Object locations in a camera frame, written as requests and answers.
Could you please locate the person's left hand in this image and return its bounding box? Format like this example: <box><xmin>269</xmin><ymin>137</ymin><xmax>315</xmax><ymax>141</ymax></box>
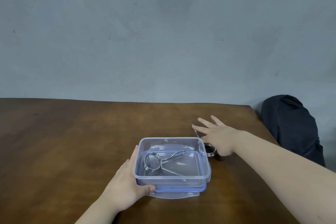
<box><xmin>104</xmin><ymin>144</ymin><xmax>156</xmax><ymax>212</ymax></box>

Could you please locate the person's right hand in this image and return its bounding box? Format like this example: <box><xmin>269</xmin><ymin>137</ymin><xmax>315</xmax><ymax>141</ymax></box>
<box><xmin>192</xmin><ymin>115</ymin><xmax>249</xmax><ymax>158</ymax></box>

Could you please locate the clear plastic container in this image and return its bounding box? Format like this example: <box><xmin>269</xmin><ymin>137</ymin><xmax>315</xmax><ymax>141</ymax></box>
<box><xmin>133</xmin><ymin>137</ymin><xmax>211</xmax><ymax>188</ymax></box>

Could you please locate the clear blue-rimmed lid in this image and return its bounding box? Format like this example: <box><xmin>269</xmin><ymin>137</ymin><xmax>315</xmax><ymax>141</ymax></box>
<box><xmin>146</xmin><ymin>179</ymin><xmax>210</xmax><ymax>200</ymax></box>

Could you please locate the person's right forearm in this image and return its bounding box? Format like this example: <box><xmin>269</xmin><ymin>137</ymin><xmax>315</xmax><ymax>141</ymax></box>
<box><xmin>232</xmin><ymin>131</ymin><xmax>336</xmax><ymax>224</ymax></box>

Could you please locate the black cloth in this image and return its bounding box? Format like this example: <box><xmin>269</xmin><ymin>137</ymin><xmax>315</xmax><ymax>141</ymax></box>
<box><xmin>260</xmin><ymin>94</ymin><xmax>326</xmax><ymax>168</ymax></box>

